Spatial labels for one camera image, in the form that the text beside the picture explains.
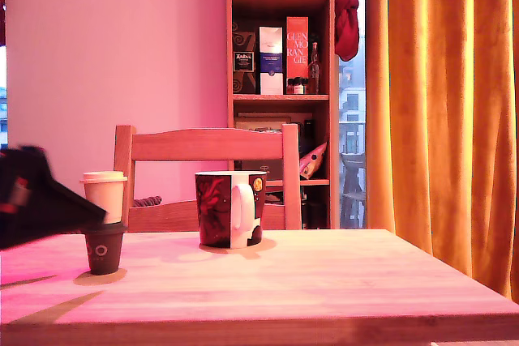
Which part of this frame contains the wooden chair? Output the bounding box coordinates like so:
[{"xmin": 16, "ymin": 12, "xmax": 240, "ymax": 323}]
[{"xmin": 113, "ymin": 124, "xmax": 303, "ymax": 233}]

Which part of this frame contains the dark gift box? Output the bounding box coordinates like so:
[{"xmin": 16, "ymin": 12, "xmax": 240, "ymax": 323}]
[{"xmin": 237, "ymin": 159, "xmax": 285, "ymax": 182}]

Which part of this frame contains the dark patterned whisky box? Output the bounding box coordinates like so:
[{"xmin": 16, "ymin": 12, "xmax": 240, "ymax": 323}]
[{"xmin": 232, "ymin": 21, "xmax": 260, "ymax": 95}]

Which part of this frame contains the wooden bookshelf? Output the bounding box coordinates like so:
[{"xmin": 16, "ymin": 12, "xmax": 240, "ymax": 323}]
[{"xmin": 225, "ymin": 0, "xmax": 341, "ymax": 230}]

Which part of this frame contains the pink snack bag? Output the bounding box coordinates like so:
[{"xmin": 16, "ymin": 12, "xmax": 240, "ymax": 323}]
[{"xmin": 299, "ymin": 141, "xmax": 328, "ymax": 180}]

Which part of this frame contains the white and blue box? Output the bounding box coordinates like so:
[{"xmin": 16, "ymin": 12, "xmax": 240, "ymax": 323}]
[{"xmin": 259, "ymin": 26, "xmax": 285, "ymax": 96}]

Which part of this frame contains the black flask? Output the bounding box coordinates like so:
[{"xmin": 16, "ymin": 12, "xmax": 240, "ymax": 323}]
[{"xmin": 303, "ymin": 118, "xmax": 316, "ymax": 148}]

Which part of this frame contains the red whisky box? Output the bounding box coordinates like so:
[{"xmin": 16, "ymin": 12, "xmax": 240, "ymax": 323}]
[{"xmin": 285, "ymin": 16, "xmax": 309, "ymax": 95}]

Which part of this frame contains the clear glass bottle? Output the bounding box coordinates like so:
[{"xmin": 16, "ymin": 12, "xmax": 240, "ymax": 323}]
[{"xmin": 307, "ymin": 41, "xmax": 322, "ymax": 95}]

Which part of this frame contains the grey balcony stool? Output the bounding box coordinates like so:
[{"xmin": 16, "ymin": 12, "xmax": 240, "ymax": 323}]
[{"xmin": 340, "ymin": 151, "xmax": 366, "ymax": 228}]

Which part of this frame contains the orange curtain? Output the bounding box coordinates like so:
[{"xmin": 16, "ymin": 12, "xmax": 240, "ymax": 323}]
[{"xmin": 364, "ymin": 0, "xmax": 519, "ymax": 302}]

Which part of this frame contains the corduroy cushion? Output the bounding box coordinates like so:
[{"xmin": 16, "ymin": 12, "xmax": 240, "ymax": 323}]
[{"xmin": 133, "ymin": 194, "xmax": 163, "ymax": 208}]

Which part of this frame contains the dark floral mug white handle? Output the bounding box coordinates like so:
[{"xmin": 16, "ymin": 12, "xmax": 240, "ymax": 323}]
[{"xmin": 194, "ymin": 170, "xmax": 268, "ymax": 249}]

